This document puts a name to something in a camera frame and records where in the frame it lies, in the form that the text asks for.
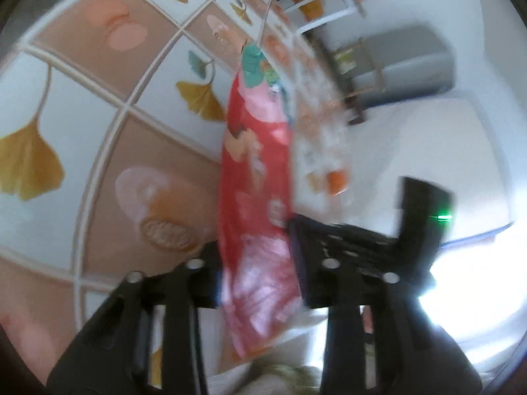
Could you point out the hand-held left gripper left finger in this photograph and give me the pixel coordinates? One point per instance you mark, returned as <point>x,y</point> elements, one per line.
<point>206,279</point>

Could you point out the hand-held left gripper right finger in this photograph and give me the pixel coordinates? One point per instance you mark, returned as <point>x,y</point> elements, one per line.
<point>298,263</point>

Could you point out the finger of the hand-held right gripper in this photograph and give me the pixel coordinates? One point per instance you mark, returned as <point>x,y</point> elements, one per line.
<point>354,240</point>

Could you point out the red snack packet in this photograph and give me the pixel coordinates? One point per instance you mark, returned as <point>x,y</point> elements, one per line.
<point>255,173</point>

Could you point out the white mattress with blue edge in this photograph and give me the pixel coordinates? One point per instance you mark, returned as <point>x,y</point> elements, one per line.
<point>432,144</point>

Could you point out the fluffy white green clothing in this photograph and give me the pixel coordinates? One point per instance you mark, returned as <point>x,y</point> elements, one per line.
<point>288,380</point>

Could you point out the grey refrigerator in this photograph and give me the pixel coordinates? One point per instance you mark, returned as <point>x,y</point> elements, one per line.
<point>411,61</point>

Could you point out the wooden chair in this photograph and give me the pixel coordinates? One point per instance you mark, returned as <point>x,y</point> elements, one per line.
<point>372,66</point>

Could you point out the green white bag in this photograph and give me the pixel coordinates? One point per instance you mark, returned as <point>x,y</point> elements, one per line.
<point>346,59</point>

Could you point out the ginkgo print tablecloth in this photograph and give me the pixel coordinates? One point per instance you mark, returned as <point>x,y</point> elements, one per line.
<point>103,131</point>

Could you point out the white metal rack table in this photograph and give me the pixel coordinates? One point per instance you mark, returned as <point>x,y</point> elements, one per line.
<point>325,18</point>

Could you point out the orange bag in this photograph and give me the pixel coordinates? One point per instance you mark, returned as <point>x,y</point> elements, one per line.
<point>306,6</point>

